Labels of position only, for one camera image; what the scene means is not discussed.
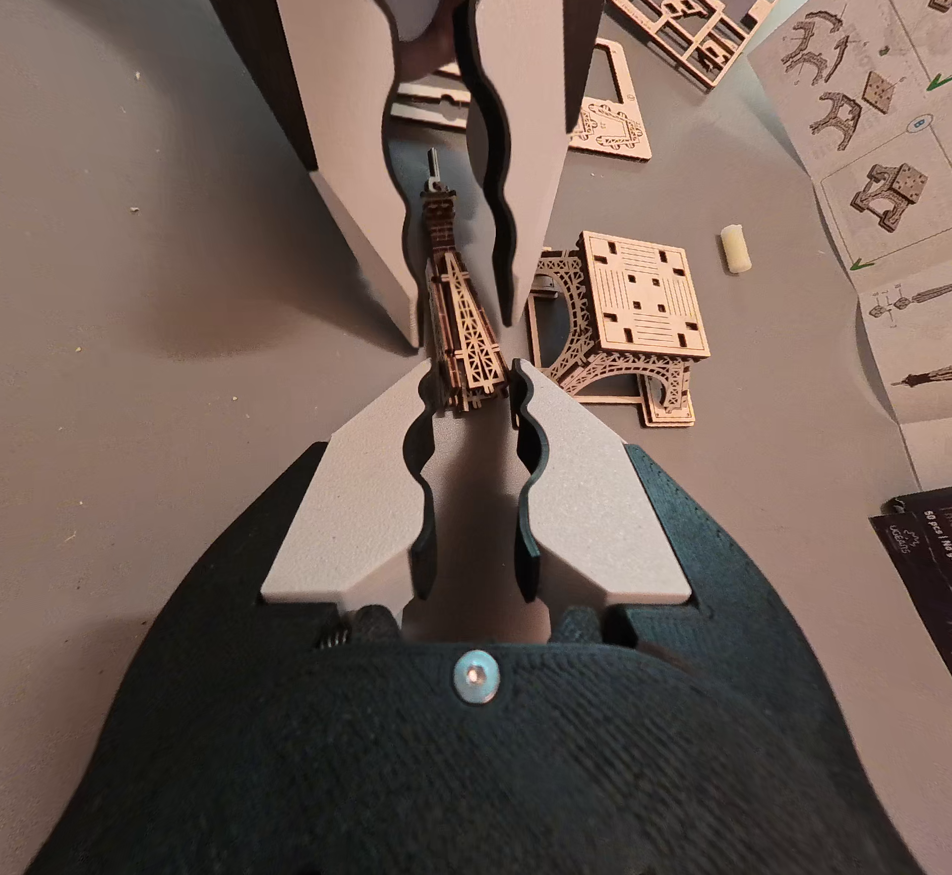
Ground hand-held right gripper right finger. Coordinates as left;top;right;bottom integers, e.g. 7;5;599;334
509;358;693;611

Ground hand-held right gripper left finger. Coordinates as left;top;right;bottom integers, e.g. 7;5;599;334
258;362;440;607

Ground wooden tower base model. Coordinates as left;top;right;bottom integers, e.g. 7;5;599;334
525;229;712;430

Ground assembly diagram instruction sheet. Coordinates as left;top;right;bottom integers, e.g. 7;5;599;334
747;0;952;490

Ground grey desk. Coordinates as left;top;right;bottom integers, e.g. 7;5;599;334
0;0;952;875

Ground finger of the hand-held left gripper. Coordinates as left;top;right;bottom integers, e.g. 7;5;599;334
455;0;596;331
264;0;426;350

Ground wooden part sheet long slots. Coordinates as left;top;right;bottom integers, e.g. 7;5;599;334
386;39;655;164

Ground wooden tower spire assembly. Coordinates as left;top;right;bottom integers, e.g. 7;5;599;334
420;148;513;416

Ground wooden part sheet square frames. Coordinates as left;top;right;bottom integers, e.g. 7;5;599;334
606;0;782;93

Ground dark purple model kit box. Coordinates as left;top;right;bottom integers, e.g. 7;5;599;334
868;487;952;677

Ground small pale wax stick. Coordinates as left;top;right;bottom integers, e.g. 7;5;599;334
717;223;753;276

